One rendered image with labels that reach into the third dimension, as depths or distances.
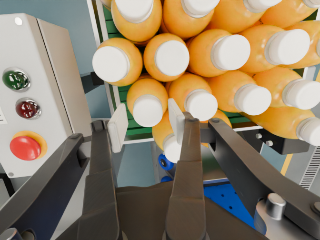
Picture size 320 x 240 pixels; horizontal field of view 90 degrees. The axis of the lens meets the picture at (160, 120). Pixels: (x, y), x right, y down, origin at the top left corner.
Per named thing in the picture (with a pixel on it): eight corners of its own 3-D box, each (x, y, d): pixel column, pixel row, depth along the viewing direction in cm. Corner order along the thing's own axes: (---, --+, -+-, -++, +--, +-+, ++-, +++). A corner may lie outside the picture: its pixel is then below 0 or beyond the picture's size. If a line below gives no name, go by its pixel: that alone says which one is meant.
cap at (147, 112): (161, 121, 23) (162, 126, 22) (134, 122, 23) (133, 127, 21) (161, 95, 22) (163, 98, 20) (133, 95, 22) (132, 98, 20)
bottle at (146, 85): (161, 100, 41) (172, 131, 24) (134, 101, 41) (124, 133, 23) (161, 72, 39) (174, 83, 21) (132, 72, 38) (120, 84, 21)
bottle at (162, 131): (145, 109, 42) (143, 145, 24) (165, 90, 40) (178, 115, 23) (163, 127, 44) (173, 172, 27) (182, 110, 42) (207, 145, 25)
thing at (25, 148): (21, 158, 22) (15, 163, 21) (10, 135, 21) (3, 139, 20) (48, 155, 22) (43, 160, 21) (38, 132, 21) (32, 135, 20)
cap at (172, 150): (158, 145, 25) (159, 151, 23) (177, 129, 24) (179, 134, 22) (174, 160, 26) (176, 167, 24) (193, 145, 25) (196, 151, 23)
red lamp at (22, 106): (24, 117, 20) (16, 121, 19) (16, 101, 19) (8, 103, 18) (41, 115, 20) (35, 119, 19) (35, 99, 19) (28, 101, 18)
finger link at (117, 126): (120, 152, 15) (113, 153, 15) (128, 124, 22) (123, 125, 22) (115, 123, 14) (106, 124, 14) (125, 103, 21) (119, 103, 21)
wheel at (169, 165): (169, 175, 39) (175, 170, 40) (168, 159, 38) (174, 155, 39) (157, 166, 42) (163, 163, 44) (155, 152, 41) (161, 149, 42)
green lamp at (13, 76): (12, 90, 19) (3, 92, 18) (4, 71, 18) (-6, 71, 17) (31, 88, 19) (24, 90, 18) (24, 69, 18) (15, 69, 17)
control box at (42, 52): (47, 144, 33) (6, 180, 23) (4, 34, 25) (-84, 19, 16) (97, 139, 33) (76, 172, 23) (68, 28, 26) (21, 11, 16)
